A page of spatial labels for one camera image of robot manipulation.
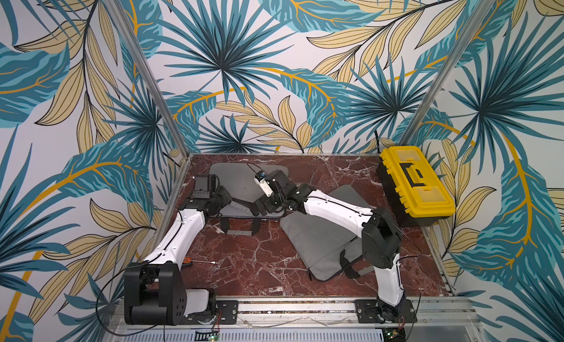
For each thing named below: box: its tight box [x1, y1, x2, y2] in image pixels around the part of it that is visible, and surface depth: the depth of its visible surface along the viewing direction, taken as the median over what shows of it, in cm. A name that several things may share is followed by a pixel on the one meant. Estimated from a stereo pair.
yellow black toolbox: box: [376, 145, 457, 229], surface depth 90 cm
